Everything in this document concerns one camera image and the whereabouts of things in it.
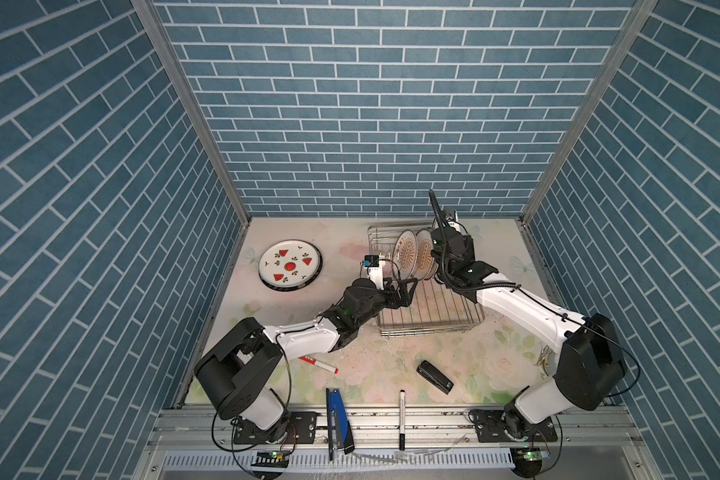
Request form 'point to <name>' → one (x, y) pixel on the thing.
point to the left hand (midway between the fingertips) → (407, 282)
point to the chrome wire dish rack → (433, 307)
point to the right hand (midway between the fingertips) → (454, 233)
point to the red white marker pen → (319, 364)
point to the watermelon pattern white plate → (289, 265)
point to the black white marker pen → (402, 435)
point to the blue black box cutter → (339, 433)
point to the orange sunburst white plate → (405, 254)
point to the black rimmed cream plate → (290, 265)
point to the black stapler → (434, 377)
